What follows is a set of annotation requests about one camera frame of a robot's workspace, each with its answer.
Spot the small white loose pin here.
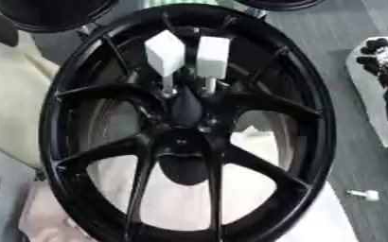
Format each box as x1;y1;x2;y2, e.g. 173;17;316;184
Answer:
344;189;381;202

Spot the black round wheel rim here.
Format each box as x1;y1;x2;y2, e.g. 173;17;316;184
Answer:
232;0;326;12

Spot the white pin with flat head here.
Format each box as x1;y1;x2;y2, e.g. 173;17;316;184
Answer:
194;35;233;95

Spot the white pin with angled head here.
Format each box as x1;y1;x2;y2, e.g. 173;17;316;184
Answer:
142;29;187;96

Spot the black spoked wheel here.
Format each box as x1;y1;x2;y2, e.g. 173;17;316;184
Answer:
38;3;339;242

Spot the large black round wheel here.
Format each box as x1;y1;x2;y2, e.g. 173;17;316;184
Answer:
0;0;121;34

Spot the green and white ribbed object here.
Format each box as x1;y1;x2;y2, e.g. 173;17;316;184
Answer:
137;0;222;9

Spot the cream cloth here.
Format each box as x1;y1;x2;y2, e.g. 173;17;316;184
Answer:
0;29;62;170

